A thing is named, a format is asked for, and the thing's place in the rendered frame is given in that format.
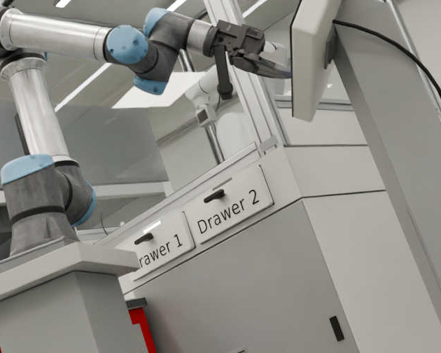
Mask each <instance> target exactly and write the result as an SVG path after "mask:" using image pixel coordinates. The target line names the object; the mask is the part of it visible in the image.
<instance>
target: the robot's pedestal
mask: <svg viewBox="0 0 441 353"><path fill-rule="evenodd" d="M140 268H141V266H140V264H139V259H138V257H137V253H136V252H135V251H127V250H122V249H115V248H110V247H103V246H99V245H94V244H86V243H82V242H74V243H72V244H69V245H67V246H65V247H62V248H61V249H58V250H55V251H53V252H50V253H49V254H46V255H44V256H41V257H39V258H36V259H34V260H32V261H29V262H27V263H24V264H22V265H19V266H18V267H16V268H13V269H10V270H8V271H5V272H3V273H1V274H0V347H1V352H2V353H141V350H140V348H139V344H138V341H137V337H136V335H135V332H134V328H133V325H132V321H131V319H130V314H129V312H128V309H127V305H126V302H125V298H124V295H123V292H122V289H121V286H120V282H119V279H118V278H119V277H122V276H123V275H126V274H129V273H131V272H134V271H136V270H139V269H140Z"/></svg>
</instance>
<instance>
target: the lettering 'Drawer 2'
mask: <svg viewBox="0 0 441 353"><path fill-rule="evenodd" d="M252 191H253V192H254V193H255V195H254V199H253V205H254V204H255V203H257V202H259V200H258V201H256V202H255V198H256V191H255V190H251V191H249V194H250V193H251V192H252ZM243 200H244V199H242V200H241V201H240V204H241V208H242V210H243V211H244V208H243V205H242V201H243ZM235 205H237V207H236V208H235V209H233V207H234V206H235ZM238 208H239V205H238V204H233V206H232V211H233V213H234V214H238V213H240V210H239V211H238V212H237V213H235V211H234V210H236V209H238ZM228 211H229V214H228V213H227V211H226V210H224V213H226V214H227V215H228V217H229V218H231V216H230V208H229V207H228ZM220 213H221V215H222V216H223V213H222V212H220ZM226 214H225V216H223V218H224V219H225V221H226V220H227V219H226ZM215 216H217V217H218V218H217V219H219V223H221V220H220V217H219V215H217V214H216V215H214V216H213V217H215ZM217 219H215V221H214V223H215V224H216V225H219V223H218V224H217V223H216V220H217ZM200 221H203V222H204V223H205V226H206V229H205V231H203V232H202V230H201V228H200V224H199V222H200ZM200 221H198V222H197V224H198V226H199V229H200V232H201V234H202V233H205V232H206V231H207V223H206V221H205V220H200Z"/></svg>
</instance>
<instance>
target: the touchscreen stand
mask: <svg viewBox="0 0 441 353"><path fill-rule="evenodd" d="M338 20H340V21H343V22H349V23H352V24H356V25H360V26H362V27H365V28H368V29H371V30H373V31H376V32H379V33H380V34H383V35H384V36H386V37H388V38H390V39H392V40H394V41H395V42H397V43H399V44H400V45H401V46H402V47H404V48H405V49H407V50H408V51H410V50H409V47H408V45H407V43H406V40H405V38H404V36H403V33H402V31H401V29H400V27H399V24H398V22H397V20H396V17H395V15H394V13H393V11H392V8H391V6H390V3H389V2H385V3H382V4H379V5H377V6H373V7H371V8H368V9H365V10H363V11H360V12H357V13H354V14H351V15H348V16H346V17H343V18H340V19H338ZM333 24H334V23H333ZM334 27H335V33H336V42H335V54H334V59H333V61H334V63H335V66H336V67H337V70H338V73H339V76H340V78H341V80H342V83H343V85H344V88H345V90H346V93H347V95H348V97H349V100H350V102H351V105H352V107H353V110H354V112H355V114H356V117H357V119H358V122H359V125H360V127H361V130H362V131H363V134H364V137H365V140H366V142H367V144H368V146H369V149H370V152H371V154H372V157H373V159H374V162H375V164H376V166H377V169H378V171H379V174H380V176H381V179H382V181H383V183H384V186H385V188H386V191H387V193H388V196H389V198H390V201H391V204H392V205H393V208H394V210H395V213H396V216H397V217H398V220H399V223H400V226H401V228H402V231H403V232H404V235H405V238H406V240H407V243H408V245H409V247H410V250H411V252H412V255H413V257H414V260H415V262H416V265H417V267H418V269H419V272H420V274H421V277H422V280H423V282H424V284H425V287H426V289H427V292H428V295H429V296H430V299H431V302H432V304H433V307H434V308H435V311H436V314H437V317H438V319H439V321H440V324H441V121H440V118H439V116H438V114H437V111H436V110H435V107H434V105H433V102H432V100H431V98H430V95H429V94H428V91H427V89H426V86H425V84H424V82H423V79H422V77H421V74H420V73H419V70H418V68H417V66H416V63H415V61H414V60H413V59H412V58H411V57H409V56H408V55H406V54H405V53H404V52H403V51H401V50H400V49H398V48H397V47H395V46H394V45H392V44H390V43H389V42H387V41H385V40H383V39H381V38H379V37H378V36H375V35H372V34H369V33H367V32H364V31H361V30H359V29H356V28H352V27H346V26H343V25H337V24H334Z"/></svg>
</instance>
